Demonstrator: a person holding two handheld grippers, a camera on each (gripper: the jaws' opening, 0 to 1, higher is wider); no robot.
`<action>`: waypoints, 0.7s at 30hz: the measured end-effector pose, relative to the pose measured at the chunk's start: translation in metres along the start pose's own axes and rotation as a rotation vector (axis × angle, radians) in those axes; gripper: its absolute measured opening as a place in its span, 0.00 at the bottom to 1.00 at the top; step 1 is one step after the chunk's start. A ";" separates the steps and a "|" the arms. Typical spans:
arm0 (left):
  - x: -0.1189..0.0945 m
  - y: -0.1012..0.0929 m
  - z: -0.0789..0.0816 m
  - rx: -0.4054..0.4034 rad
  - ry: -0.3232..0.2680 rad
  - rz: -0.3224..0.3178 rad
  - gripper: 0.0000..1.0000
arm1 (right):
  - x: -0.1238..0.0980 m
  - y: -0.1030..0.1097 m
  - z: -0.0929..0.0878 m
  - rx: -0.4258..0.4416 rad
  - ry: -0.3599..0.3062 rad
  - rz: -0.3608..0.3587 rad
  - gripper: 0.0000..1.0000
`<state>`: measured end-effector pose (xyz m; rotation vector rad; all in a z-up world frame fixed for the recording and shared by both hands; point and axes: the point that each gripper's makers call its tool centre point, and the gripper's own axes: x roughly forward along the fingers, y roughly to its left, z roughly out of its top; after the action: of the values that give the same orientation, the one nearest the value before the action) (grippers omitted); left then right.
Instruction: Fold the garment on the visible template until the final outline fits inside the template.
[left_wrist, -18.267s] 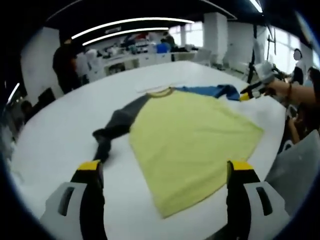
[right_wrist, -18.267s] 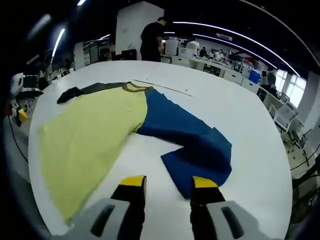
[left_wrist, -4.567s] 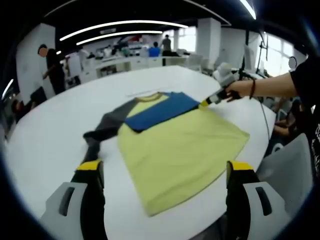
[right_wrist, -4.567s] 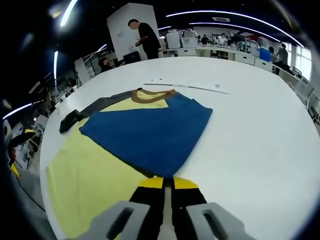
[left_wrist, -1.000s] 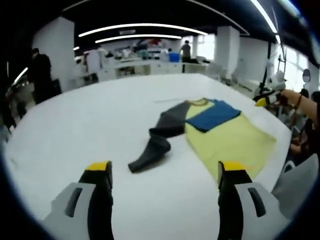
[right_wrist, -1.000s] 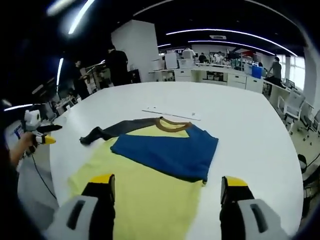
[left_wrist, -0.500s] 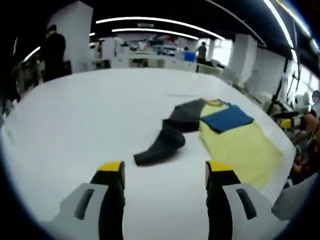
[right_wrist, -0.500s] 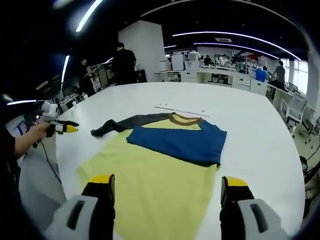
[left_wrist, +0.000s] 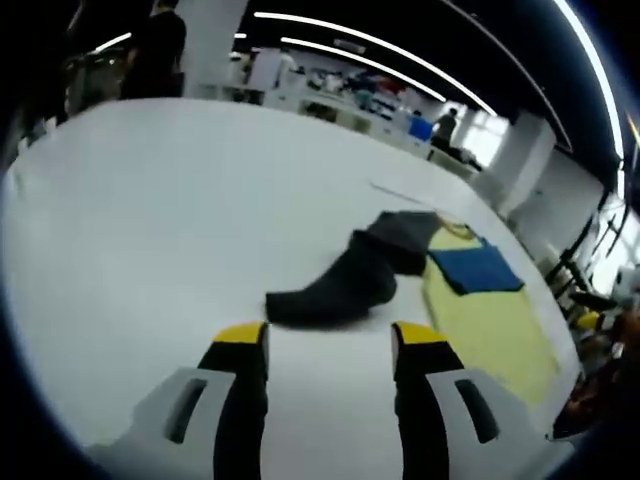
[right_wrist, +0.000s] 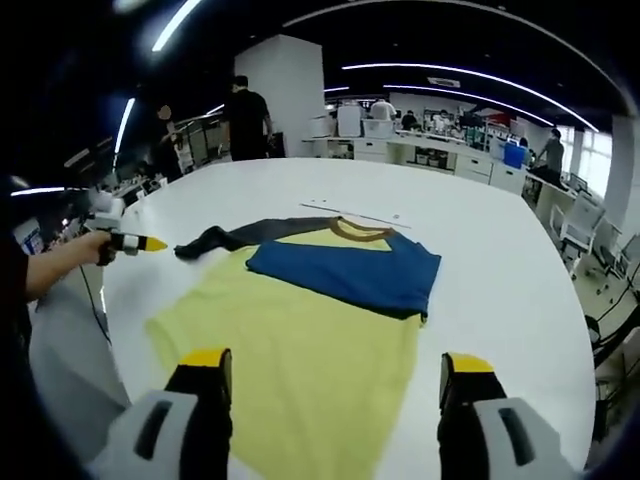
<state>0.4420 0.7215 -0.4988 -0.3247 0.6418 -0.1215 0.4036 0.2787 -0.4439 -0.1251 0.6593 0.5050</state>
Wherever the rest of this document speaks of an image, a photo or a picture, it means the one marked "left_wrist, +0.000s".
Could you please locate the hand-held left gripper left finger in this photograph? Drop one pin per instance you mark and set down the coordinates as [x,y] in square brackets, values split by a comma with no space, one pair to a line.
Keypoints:
[190,420]

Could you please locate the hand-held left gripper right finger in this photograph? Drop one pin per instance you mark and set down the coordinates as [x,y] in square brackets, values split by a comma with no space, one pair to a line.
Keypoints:
[450,425]

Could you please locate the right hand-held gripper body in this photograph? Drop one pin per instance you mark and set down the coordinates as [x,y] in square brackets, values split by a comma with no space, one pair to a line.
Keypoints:
[625,285]

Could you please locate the yellow grey blue garment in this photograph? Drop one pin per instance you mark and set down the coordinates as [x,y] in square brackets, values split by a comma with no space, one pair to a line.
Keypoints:
[490,320]

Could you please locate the black metal stand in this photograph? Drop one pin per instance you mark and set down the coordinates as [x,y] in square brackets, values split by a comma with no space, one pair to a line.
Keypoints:
[575,260]

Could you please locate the ceiling light strip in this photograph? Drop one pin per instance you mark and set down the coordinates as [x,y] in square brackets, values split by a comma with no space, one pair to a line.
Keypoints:
[365,64]
[380,45]

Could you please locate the white cabinet row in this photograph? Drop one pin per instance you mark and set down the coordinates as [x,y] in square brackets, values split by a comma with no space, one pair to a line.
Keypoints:
[325,107]

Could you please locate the ceiling air vent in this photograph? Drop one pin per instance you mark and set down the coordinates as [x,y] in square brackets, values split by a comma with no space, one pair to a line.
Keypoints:
[349,46]

